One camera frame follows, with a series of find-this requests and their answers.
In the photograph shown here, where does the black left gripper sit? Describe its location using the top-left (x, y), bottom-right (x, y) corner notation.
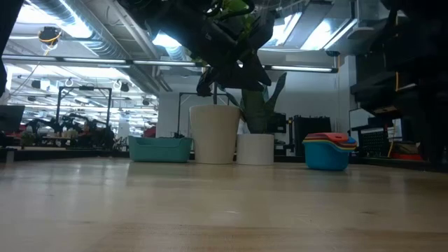
top-left (167, 6), bottom-right (272, 97)

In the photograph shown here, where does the red measuring cup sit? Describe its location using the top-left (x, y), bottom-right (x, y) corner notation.
top-left (304, 132), bottom-right (351, 141)

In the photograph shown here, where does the teal plastic basket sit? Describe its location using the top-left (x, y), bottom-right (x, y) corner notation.
top-left (127, 135), bottom-right (193, 164)

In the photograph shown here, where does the snake plant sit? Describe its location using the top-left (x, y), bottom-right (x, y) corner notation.
top-left (223, 71), bottom-right (288, 134)

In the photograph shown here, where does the long ceiling light bar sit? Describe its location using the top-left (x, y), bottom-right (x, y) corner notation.
top-left (1, 55), bottom-right (339, 74)

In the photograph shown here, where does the large white plant pot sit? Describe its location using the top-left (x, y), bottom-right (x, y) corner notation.
top-left (189, 104), bottom-right (242, 165)

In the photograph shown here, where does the small white plant pot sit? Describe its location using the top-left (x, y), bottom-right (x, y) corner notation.
top-left (236, 133), bottom-right (275, 166)

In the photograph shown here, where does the leafy green potted plant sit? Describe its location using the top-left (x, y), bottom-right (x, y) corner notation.
top-left (190, 0), bottom-right (267, 105)

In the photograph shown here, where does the black cabinet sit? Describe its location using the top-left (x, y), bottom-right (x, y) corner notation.
top-left (293, 115), bottom-right (333, 157)

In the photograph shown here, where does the black pegboard rack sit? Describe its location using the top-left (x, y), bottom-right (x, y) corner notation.
top-left (351, 117), bottom-right (396, 158)

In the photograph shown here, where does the red tray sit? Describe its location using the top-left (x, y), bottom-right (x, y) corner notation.
top-left (391, 152), bottom-right (424, 162)

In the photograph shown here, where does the dark monitor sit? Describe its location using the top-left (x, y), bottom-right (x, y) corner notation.
top-left (0, 104), bottom-right (26, 133)

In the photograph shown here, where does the distant black gantry frame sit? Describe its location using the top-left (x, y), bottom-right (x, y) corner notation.
top-left (55, 86), bottom-right (113, 138)

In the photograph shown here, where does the ceiling cable reel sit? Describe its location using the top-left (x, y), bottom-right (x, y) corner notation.
top-left (37, 26), bottom-right (63, 46)

